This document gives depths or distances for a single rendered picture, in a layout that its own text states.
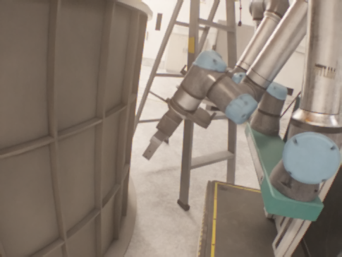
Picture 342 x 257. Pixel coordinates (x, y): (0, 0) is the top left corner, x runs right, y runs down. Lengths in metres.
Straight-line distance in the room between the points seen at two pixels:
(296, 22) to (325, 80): 0.21
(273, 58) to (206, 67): 0.18
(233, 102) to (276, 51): 0.19
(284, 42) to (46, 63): 0.58
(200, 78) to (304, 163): 0.30
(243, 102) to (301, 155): 0.17
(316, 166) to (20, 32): 0.66
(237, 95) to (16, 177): 0.57
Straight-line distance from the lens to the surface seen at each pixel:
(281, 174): 0.68
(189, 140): 1.47
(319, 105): 0.49
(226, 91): 0.54
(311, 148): 0.49
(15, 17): 0.54
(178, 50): 7.54
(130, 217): 1.47
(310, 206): 0.71
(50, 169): 0.69
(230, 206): 1.24
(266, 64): 0.64
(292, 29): 0.64
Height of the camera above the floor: 1.05
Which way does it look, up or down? 21 degrees down
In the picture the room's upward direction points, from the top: 10 degrees clockwise
